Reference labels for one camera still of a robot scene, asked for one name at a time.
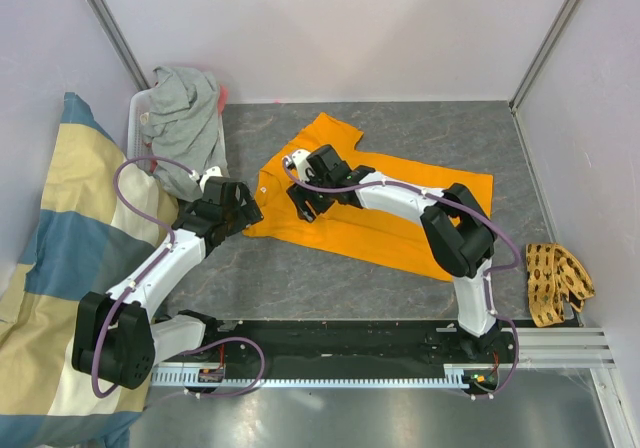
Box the orange t shirt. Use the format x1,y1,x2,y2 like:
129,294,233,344
244,113,493,281

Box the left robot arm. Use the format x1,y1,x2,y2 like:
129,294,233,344
71,177,263,398

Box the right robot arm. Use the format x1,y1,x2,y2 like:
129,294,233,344
282,145,499,362

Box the grey t shirt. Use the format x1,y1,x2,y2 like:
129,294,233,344
142,66,228,202

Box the pink red garment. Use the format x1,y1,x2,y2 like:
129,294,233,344
217,84,229,116

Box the blue yellow striped pillow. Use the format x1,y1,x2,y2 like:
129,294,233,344
1,92,178,447

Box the white plastic basket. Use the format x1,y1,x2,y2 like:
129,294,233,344
126,89,152,159

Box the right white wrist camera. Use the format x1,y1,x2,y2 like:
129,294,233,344
282,149,315,183

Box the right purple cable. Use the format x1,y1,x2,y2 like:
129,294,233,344
282,155,522,401

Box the purple cable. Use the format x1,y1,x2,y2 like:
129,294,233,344
282,155,522,401
91,155,266,399

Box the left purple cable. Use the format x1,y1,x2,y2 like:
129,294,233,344
91,155,266,399

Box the slotted cable duct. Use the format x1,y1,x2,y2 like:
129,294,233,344
150,362,498,389

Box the left aluminium frame post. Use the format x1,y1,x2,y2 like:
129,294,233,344
86,0,150,91

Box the aluminium frame post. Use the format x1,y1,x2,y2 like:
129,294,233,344
509,0,583,114
86,0,150,91

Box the aluminium rail profile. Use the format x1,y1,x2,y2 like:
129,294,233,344
518,327,615,369

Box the right aluminium frame post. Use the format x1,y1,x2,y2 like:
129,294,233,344
509,0,583,114

